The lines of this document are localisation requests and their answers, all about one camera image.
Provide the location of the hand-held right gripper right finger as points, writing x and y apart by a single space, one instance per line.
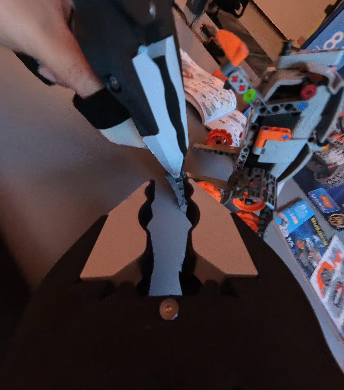
220 243

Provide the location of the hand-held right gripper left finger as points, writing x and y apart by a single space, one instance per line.
117 243

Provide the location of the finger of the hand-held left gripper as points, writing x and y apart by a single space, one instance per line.
153 100
175 76

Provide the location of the dark grey toy track belt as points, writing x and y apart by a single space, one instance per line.
251 182

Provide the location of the grey orange block toy robot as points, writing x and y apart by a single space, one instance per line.
281 149

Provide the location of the grey desk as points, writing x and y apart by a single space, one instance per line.
53 152

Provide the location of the open instruction booklet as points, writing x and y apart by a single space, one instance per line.
211 97

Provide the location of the black battery pack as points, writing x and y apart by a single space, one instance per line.
213 48
208 30

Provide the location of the blue cover booklet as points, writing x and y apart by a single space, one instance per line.
302 237

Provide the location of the sticker sheet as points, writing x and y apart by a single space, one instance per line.
336 280

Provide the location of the blue toy robot box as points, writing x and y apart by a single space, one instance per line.
342 182

